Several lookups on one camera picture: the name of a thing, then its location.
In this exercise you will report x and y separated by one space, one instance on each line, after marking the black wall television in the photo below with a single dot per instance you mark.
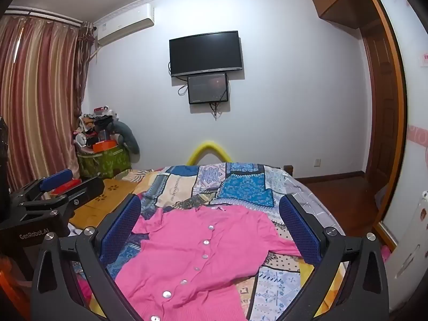
205 53

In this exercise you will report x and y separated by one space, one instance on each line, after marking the green storage box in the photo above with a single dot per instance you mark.
103 162

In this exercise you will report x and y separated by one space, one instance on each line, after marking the pink wall sticker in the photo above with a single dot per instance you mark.
418 133

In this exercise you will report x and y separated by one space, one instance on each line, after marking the orange box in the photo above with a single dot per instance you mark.
105 146

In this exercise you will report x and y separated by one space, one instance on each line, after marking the pink buttoned cardigan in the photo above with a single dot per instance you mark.
187 260

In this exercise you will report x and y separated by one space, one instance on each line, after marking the orange object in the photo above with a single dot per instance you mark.
8 274

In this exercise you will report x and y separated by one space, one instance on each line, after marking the wooden bed post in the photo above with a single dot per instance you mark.
288 170

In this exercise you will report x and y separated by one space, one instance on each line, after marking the grey cloth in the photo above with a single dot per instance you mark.
382 194

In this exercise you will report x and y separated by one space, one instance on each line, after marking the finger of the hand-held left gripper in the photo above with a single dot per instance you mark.
83 190
55 179

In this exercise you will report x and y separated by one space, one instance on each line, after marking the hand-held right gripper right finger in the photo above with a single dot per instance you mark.
299 230

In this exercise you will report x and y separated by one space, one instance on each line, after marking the yellow foam tube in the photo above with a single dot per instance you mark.
209 147

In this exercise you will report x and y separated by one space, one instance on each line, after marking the grey plush toy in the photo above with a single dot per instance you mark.
125 133

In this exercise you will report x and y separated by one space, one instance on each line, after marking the striped red curtain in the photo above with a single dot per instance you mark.
40 100

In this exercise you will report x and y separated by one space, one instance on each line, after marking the patchwork printed blanket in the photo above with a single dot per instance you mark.
247 187

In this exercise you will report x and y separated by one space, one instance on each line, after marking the red box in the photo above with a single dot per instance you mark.
67 186

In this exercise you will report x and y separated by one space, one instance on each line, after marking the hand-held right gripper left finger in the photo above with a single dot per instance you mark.
122 230

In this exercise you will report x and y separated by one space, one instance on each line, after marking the wooden lap table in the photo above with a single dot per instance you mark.
103 197

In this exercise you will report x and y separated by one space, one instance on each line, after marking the pile of household clutter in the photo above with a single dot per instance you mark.
93 127

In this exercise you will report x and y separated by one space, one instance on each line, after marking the grey quilted bed sheet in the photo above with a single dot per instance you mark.
307 194

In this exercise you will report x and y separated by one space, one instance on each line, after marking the peach floral quilt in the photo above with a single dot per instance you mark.
140 177

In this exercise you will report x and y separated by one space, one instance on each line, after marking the small black wall monitor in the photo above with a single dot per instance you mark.
207 88

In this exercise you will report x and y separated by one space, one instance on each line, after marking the white air conditioner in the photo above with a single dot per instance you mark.
125 23

